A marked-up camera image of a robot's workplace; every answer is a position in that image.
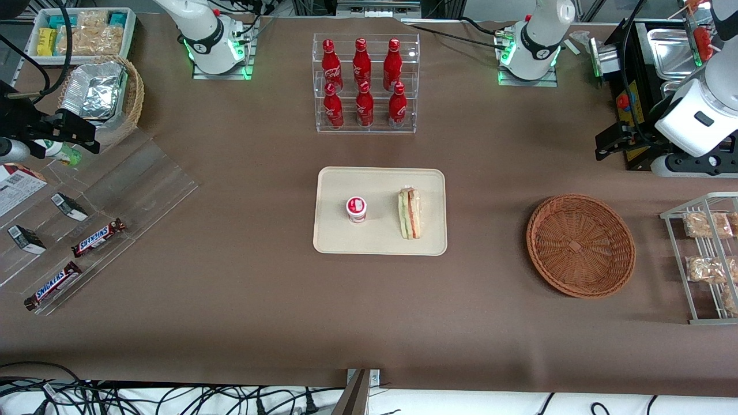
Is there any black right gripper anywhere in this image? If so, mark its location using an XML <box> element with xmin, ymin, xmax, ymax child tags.
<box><xmin>0</xmin><ymin>81</ymin><xmax>100</xmax><ymax>159</ymax></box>

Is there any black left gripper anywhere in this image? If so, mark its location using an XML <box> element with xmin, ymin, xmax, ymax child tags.
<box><xmin>596</xmin><ymin>120</ymin><xmax>655</xmax><ymax>165</ymax></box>

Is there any plastic sandwich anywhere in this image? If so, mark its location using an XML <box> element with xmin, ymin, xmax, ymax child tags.
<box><xmin>398</xmin><ymin>186</ymin><xmax>423</xmax><ymax>240</ymax></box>

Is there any oval tan wicker basket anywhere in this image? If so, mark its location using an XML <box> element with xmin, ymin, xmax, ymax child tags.
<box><xmin>58</xmin><ymin>55</ymin><xmax>145</xmax><ymax>148</ymax></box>

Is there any round brown wicker basket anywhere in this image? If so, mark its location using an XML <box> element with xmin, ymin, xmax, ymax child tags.
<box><xmin>526</xmin><ymin>194</ymin><xmax>637</xmax><ymax>299</ymax></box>

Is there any cream plastic tray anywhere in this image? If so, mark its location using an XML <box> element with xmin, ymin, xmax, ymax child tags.
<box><xmin>313</xmin><ymin>167</ymin><xmax>448</xmax><ymax>256</ymax></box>

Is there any green bottle white cap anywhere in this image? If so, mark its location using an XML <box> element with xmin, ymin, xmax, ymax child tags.
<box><xmin>35</xmin><ymin>140</ymin><xmax>82</xmax><ymax>167</ymax></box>

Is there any small black box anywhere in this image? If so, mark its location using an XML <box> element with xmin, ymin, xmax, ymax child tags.
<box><xmin>7</xmin><ymin>225</ymin><xmax>47</xmax><ymax>255</ymax></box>
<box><xmin>51</xmin><ymin>193</ymin><xmax>89</xmax><ymax>222</ymax></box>

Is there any red white barcode box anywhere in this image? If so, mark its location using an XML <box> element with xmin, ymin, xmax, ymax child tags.
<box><xmin>0</xmin><ymin>163</ymin><xmax>48</xmax><ymax>218</ymax></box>

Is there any black machine yellow label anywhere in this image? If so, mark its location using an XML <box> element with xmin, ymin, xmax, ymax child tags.
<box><xmin>596</xmin><ymin>17</ymin><xmax>738</xmax><ymax>172</ymax></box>

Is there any clear acrylic stepped display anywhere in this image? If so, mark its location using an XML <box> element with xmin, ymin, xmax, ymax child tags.
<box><xmin>0</xmin><ymin>130</ymin><xmax>201</xmax><ymax>316</ymax></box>

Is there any silver metal block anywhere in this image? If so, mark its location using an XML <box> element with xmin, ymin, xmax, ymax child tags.
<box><xmin>588</xmin><ymin>43</ymin><xmax>621</xmax><ymax>78</ymax></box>

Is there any Snickers chocolate bar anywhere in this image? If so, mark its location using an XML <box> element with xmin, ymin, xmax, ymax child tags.
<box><xmin>24</xmin><ymin>261</ymin><xmax>83</xmax><ymax>312</ymax></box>
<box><xmin>71</xmin><ymin>218</ymin><xmax>126</xmax><ymax>258</ymax></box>

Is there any yellow snack packet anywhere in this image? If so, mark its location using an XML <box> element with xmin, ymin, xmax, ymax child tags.
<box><xmin>36</xmin><ymin>28</ymin><xmax>58</xmax><ymax>56</ymax></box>

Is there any stainless steel pan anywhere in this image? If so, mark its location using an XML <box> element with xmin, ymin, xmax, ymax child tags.
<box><xmin>647</xmin><ymin>28</ymin><xmax>701</xmax><ymax>81</ymax></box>

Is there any crumpled clear plastic wrap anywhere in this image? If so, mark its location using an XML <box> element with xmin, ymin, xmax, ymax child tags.
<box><xmin>568</xmin><ymin>30</ymin><xmax>596</xmax><ymax>55</ymax></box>

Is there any white plastic bin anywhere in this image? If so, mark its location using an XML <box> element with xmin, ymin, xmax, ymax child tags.
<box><xmin>26</xmin><ymin>7</ymin><xmax>137</xmax><ymax>65</ymax></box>

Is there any metal stand with red items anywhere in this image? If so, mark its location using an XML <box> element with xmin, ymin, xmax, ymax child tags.
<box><xmin>680</xmin><ymin>0</ymin><xmax>718</xmax><ymax>67</ymax></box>

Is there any clear acrylic bottle rack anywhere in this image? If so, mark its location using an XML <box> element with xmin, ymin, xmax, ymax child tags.
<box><xmin>312</xmin><ymin>33</ymin><xmax>420</xmax><ymax>134</ymax></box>

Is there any red cola bottle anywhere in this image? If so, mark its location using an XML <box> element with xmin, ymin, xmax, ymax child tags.
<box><xmin>352</xmin><ymin>38</ymin><xmax>372</xmax><ymax>90</ymax></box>
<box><xmin>388</xmin><ymin>82</ymin><xmax>408</xmax><ymax>129</ymax></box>
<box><xmin>383</xmin><ymin>39</ymin><xmax>402</xmax><ymax>92</ymax></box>
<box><xmin>321</xmin><ymin>39</ymin><xmax>344</xmax><ymax>93</ymax></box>
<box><xmin>323</xmin><ymin>82</ymin><xmax>345</xmax><ymax>130</ymax></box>
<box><xmin>355</xmin><ymin>81</ymin><xmax>374</xmax><ymax>128</ymax></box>

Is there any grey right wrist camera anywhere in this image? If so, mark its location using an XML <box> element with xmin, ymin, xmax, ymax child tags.
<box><xmin>0</xmin><ymin>137</ymin><xmax>31</xmax><ymax>163</ymax></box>

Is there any grey wire rack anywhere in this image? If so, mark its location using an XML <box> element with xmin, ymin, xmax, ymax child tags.
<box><xmin>660</xmin><ymin>192</ymin><xmax>738</xmax><ymax>325</ymax></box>

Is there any aluminium frame profile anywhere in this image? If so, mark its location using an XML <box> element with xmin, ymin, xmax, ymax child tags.
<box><xmin>291</xmin><ymin>0</ymin><xmax>465</xmax><ymax>19</ymax></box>

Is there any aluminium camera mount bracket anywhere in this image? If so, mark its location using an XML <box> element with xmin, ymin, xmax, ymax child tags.
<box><xmin>332</xmin><ymin>369</ymin><xmax>382</xmax><ymax>415</ymax></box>

